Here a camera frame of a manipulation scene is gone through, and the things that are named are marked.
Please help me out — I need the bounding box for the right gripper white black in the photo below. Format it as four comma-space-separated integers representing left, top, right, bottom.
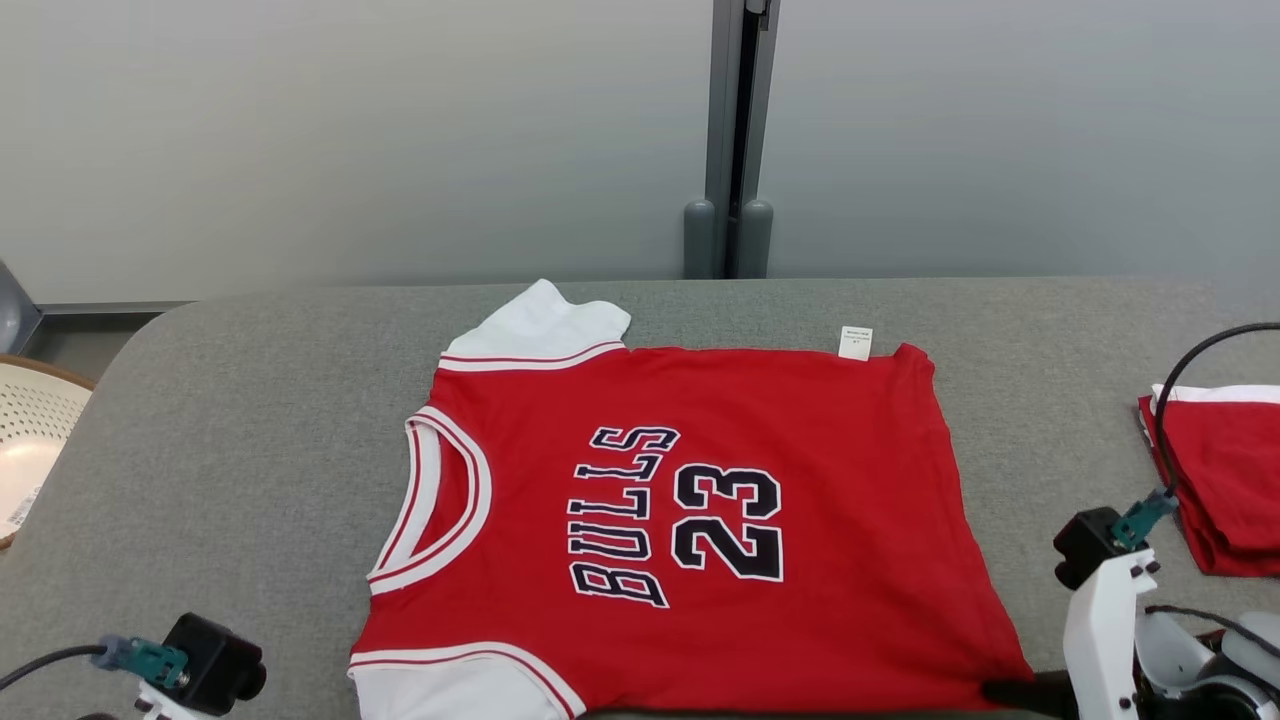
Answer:
980, 548, 1161, 720

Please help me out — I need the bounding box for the teal left camera connector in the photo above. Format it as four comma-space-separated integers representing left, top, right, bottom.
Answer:
95, 635, 191, 691

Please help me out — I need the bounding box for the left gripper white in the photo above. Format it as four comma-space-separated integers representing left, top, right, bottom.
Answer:
135, 680, 217, 720

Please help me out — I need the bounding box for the black right camera cable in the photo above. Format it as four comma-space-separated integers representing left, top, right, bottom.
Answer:
1152, 322, 1280, 497

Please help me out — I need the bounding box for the red shorts white trim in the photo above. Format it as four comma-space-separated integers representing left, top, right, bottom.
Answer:
1137, 383, 1280, 579

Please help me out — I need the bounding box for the cream perforated laundry basket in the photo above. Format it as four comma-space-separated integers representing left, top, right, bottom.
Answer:
0, 353, 98, 551

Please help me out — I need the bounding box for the grey vertical partition post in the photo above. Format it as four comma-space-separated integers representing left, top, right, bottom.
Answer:
683, 0, 783, 281

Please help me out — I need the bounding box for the red Bulls 23 jersey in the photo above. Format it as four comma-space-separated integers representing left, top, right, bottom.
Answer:
348, 278, 1036, 720

